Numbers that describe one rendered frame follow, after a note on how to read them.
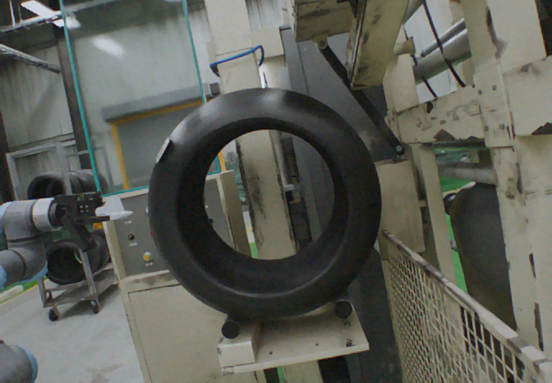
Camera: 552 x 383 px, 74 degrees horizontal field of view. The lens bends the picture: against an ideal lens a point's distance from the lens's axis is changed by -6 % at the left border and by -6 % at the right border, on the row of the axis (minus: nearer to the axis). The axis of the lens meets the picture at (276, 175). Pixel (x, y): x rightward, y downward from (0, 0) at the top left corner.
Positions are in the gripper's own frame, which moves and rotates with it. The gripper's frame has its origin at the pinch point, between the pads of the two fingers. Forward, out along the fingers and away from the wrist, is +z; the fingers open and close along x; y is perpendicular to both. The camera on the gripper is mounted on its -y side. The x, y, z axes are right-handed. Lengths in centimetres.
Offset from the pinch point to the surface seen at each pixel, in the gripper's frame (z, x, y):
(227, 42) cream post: 27, 27, 51
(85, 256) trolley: -183, 291, -77
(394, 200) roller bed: 76, 20, -5
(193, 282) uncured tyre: 19.2, -11.8, -15.4
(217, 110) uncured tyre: 28.9, -11.6, 24.0
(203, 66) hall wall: -161, 922, 262
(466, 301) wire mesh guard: 71, -39, -14
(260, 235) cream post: 32.6, 27.2, -13.6
